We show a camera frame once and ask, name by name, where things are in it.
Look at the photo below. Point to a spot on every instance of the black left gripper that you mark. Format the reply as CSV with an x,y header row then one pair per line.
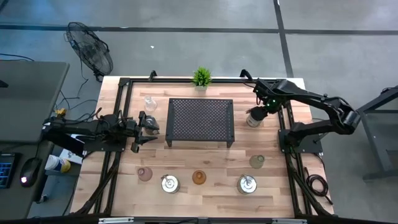
x,y
136,130

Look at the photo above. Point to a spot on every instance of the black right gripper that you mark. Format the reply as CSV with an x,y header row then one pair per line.
x,y
261,113

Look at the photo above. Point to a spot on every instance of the clear glass candlestick holder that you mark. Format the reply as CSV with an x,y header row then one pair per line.
x,y
150,105

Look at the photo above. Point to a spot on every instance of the pink glass candlestick holder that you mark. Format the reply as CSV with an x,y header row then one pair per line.
x,y
145,174

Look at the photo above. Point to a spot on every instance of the green glass candlestick holder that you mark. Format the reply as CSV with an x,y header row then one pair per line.
x,y
257,162

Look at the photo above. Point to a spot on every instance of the amber glass candlestick holder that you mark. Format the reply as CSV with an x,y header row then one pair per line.
x,y
199,177

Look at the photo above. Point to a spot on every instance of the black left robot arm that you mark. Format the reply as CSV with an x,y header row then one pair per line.
x,y
77,127

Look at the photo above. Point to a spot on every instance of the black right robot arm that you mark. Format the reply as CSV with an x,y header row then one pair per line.
x,y
311,99

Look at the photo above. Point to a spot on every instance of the black perforated metal riser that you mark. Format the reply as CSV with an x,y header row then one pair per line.
x,y
200,119

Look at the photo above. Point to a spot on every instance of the small green potted plant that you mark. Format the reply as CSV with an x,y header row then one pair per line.
x,y
202,77

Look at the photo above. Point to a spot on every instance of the white paper sheet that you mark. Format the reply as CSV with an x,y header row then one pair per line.
x,y
70,157

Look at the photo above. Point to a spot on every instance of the yellow power plug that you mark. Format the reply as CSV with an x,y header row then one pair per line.
x,y
60,112

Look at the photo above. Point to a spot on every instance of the white canister yellow lid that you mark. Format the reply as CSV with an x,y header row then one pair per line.
x,y
56,163

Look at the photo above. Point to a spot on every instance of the black floor fan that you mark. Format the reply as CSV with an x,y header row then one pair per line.
x,y
90,48

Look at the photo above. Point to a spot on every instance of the light grey desk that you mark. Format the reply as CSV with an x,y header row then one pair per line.
x,y
31,99

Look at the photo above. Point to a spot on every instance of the black computer mouse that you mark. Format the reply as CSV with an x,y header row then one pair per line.
x,y
31,171

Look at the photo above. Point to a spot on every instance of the black backlit keyboard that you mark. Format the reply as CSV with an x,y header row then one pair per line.
x,y
7,171

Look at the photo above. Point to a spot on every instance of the dark grey desk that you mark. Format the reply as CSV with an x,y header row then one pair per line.
x,y
18,202

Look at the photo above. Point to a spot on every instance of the black aluminium table frame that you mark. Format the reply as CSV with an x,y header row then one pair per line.
x,y
161,80

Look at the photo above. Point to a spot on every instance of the black rail with silver brackets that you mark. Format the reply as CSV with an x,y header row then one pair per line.
x,y
62,221

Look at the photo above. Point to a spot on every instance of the black metal table frame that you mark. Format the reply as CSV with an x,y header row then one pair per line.
x,y
373,140

